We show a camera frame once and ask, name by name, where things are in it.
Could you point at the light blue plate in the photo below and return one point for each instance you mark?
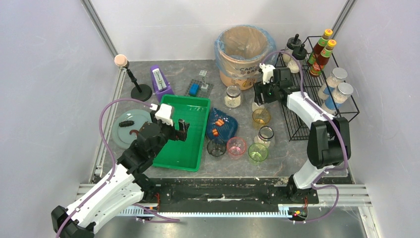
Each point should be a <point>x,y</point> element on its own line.
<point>121,135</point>

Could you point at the grey lego tower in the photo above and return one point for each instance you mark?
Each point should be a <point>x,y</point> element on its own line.
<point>204,85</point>

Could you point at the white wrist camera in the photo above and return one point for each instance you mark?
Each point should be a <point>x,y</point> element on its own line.
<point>267,72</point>
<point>163,113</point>

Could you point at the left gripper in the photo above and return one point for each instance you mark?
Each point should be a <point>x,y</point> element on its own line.
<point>175,132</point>

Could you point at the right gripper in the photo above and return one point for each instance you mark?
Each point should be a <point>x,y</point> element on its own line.
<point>262,90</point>

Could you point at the round glass rice jar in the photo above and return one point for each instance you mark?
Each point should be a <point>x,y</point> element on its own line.
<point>256,106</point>

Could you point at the amber glass cup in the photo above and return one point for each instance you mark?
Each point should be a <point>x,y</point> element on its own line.
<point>260,117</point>

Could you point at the tall bead jar silver lid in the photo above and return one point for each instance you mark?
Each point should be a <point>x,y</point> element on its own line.
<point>338,96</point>

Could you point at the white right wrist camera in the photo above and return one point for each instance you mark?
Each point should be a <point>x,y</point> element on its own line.
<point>267,72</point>

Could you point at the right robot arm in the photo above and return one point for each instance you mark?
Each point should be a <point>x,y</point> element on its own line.
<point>329,136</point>

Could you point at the black stand wooden ball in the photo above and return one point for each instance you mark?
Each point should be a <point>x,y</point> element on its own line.
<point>140,92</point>

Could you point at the brown curled food piece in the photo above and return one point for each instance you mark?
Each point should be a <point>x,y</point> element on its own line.
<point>135,132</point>

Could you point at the dark clear glass cup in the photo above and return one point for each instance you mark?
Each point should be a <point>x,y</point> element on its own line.
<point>216,147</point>

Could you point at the dark spiky food piece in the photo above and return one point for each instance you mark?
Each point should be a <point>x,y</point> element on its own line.
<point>126,123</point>

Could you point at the dark blue plate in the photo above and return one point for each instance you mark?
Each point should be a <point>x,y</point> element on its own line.
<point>221,125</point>

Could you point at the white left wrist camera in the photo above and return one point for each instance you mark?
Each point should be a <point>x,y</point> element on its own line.
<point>163,113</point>

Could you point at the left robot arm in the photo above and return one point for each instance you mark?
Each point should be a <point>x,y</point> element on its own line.
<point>125,184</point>

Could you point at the green glass cup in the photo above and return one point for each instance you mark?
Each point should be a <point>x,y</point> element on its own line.
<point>257,153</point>

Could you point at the grey lego baseplate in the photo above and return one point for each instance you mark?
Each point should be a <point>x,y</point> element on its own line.
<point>200,93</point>

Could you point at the purple metronome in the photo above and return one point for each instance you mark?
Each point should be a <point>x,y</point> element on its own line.
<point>160,84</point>

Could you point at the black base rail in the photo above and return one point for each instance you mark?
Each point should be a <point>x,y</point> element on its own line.
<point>194,195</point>

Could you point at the tan capybara trash bin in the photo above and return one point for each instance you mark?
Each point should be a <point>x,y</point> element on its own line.
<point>238,52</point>

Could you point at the blue lego brick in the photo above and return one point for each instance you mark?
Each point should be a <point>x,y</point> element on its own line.
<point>194,89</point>

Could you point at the glass rice jar front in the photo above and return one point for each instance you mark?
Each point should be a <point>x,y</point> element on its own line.
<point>265,136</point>

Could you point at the sauce bottle yellow cap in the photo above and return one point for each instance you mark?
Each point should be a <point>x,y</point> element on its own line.
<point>318,63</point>
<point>320,45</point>

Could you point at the black-lid shaker jar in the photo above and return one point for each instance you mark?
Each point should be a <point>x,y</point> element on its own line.
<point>299,53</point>
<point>292,43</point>

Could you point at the pink glass cup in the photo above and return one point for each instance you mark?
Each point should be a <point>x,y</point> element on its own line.
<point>236,147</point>

